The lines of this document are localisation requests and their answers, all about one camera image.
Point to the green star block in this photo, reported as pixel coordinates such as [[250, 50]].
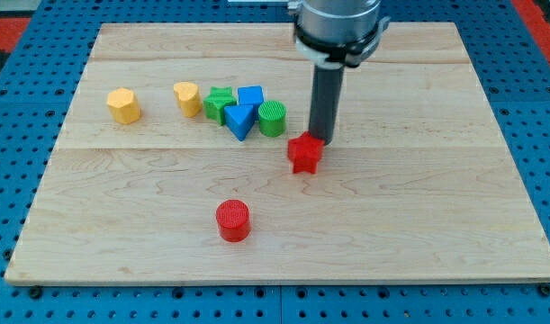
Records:
[[216, 101]]

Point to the green cylinder block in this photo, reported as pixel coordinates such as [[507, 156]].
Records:
[[271, 116]]

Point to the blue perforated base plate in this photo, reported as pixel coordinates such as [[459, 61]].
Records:
[[508, 41]]

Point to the red cylinder block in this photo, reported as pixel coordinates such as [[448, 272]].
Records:
[[233, 220]]

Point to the yellow hexagon block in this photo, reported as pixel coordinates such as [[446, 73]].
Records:
[[124, 106]]

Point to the blue cube block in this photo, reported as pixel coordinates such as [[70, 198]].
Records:
[[251, 95]]

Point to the wooden board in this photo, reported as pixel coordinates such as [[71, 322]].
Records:
[[416, 187]]

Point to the blue triangle block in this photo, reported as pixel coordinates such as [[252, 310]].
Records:
[[240, 120]]

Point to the yellow heart block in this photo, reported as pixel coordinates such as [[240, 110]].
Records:
[[188, 98]]

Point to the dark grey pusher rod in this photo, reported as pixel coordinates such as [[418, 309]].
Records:
[[325, 94]]

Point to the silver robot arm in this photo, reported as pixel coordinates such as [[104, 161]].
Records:
[[338, 33]]

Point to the red star block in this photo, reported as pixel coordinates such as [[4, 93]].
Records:
[[305, 153]]

